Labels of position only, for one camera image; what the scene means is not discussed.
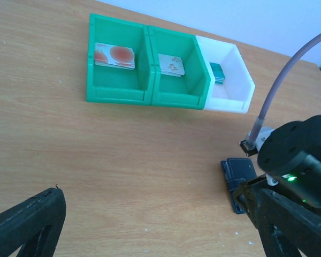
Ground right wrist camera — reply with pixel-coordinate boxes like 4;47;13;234
239;127;274;157

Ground red circle card stack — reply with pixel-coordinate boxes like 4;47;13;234
94;43;135;70

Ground white bin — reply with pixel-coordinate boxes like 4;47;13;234
196;35;255;114

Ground middle green bin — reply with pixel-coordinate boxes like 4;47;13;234
148;26;211;110

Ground left green bin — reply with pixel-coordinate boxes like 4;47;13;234
86;13;155;105

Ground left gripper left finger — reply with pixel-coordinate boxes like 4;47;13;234
0;188;66;256

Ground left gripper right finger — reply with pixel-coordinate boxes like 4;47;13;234
232;177;321;256

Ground green bin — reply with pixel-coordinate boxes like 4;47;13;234
86;13;155;105
148;26;211;110

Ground grey bird card stack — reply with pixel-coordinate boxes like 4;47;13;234
158;54;185;77

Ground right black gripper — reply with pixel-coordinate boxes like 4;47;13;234
257;115;321;209

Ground dark blue card holder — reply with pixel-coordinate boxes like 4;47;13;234
220;157;257;214

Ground teal card stack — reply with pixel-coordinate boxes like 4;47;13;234
209;63;225;85

